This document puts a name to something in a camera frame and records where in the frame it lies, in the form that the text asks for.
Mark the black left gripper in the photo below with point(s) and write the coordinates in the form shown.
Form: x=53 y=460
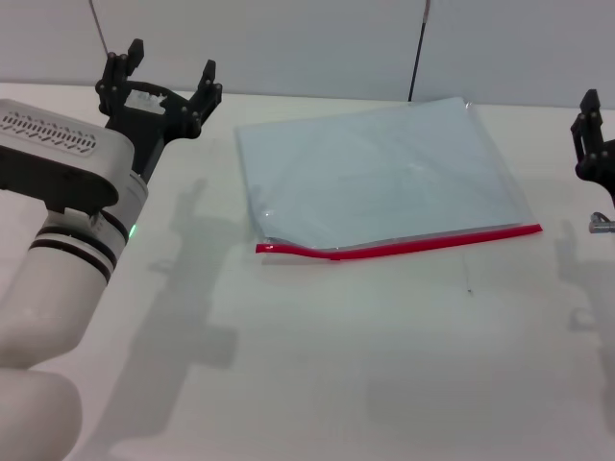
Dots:
x=154 y=120

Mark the thin black rod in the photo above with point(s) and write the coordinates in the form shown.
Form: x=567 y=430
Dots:
x=419 y=48

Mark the thin grey rod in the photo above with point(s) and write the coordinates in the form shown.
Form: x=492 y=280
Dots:
x=101 y=28

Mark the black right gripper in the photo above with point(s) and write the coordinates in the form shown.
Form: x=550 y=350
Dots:
x=609 y=173

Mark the clear bag with red zipper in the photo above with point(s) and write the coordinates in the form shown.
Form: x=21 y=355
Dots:
x=375 y=177

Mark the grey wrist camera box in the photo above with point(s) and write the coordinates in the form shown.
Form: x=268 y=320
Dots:
x=53 y=153

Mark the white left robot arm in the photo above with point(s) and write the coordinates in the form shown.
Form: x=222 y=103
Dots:
x=57 y=288

